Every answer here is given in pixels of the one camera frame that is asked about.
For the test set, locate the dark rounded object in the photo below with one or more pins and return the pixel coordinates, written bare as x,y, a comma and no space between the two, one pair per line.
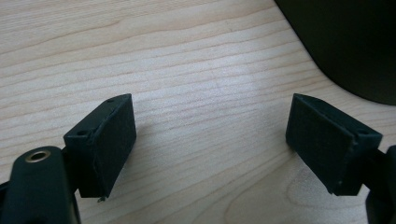
351,43

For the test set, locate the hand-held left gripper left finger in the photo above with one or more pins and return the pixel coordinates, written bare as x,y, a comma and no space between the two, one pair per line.
106,149

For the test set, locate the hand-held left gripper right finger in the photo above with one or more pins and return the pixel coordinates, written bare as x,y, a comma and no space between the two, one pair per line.
327,143

